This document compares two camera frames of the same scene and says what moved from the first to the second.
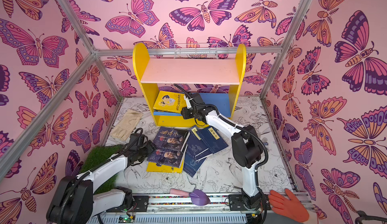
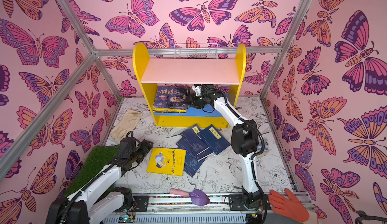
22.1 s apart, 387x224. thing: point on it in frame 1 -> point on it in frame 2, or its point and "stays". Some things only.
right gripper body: (187, 112) -> (195, 101)
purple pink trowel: (198, 197) stays
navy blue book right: (215, 142) stays
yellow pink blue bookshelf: (176, 90) stays
